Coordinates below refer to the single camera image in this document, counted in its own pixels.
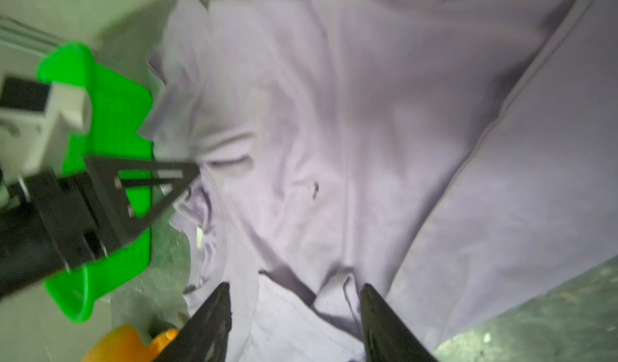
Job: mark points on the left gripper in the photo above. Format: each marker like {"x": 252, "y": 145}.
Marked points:
{"x": 62, "y": 223}

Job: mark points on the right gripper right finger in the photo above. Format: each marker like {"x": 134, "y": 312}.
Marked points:
{"x": 386, "y": 337}

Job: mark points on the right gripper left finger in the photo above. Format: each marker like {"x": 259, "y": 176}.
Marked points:
{"x": 205, "y": 335}

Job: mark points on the purple t shirt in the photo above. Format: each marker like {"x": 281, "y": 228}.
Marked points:
{"x": 459, "y": 156}

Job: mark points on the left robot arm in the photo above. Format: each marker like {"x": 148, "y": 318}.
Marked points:
{"x": 37, "y": 121}

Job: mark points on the green plastic basket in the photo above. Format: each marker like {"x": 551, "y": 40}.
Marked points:
{"x": 119, "y": 107}

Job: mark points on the orange dolphin toy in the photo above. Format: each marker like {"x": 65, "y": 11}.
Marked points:
{"x": 124, "y": 344}

